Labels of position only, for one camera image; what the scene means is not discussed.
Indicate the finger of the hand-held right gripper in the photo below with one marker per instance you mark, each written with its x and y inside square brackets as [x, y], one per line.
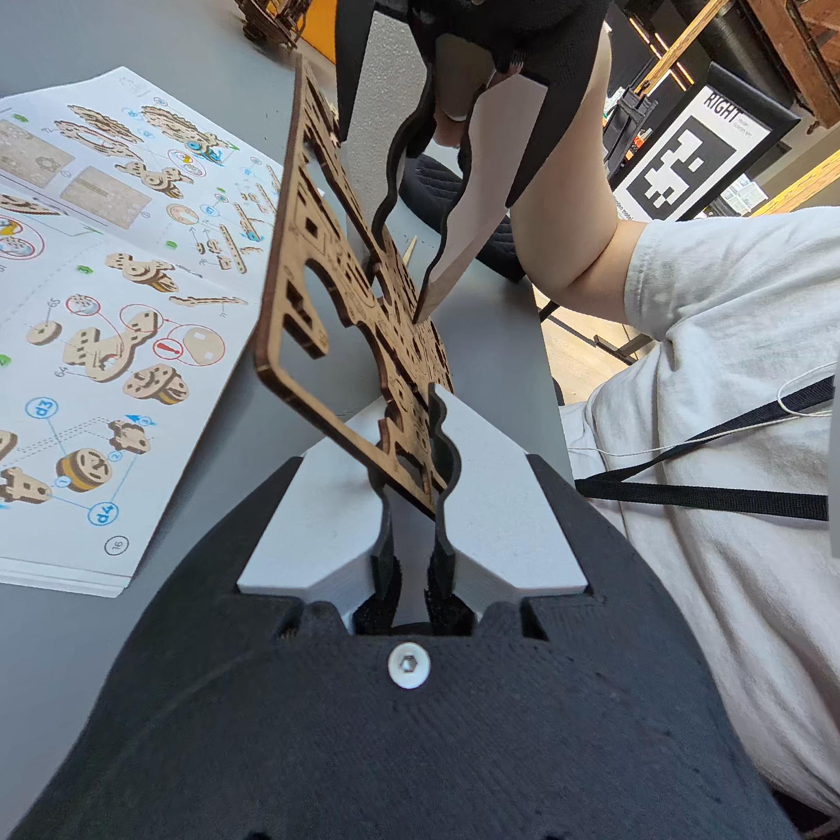
[394, 79]
[505, 144]

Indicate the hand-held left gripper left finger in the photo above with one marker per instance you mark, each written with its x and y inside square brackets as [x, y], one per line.
[308, 538]

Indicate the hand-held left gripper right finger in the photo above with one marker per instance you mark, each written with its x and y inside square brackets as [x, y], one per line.
[512, 525]

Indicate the wooden laser-cut parts sheet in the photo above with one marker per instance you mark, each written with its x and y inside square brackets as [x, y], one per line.
[272, 328]

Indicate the person's right forearm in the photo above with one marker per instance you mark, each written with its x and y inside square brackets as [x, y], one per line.
[577, 249]

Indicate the partly assembled wooden model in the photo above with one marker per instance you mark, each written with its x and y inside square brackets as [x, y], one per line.
[269, 23]

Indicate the person's right hand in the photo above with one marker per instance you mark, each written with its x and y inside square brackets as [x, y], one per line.
[459, 85]

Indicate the black quilted chair seat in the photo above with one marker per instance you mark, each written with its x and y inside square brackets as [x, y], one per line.
[426, 190]

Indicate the yellow plastic bin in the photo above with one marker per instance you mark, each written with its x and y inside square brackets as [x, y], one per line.
[321, 19]

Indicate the thin wooden stick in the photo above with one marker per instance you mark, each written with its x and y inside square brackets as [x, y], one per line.
[410, 253]

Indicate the black framed tag sign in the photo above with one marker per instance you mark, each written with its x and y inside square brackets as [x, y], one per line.
[689, 164]

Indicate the white instruction booklet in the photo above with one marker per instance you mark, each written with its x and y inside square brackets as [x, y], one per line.
[65, 315]

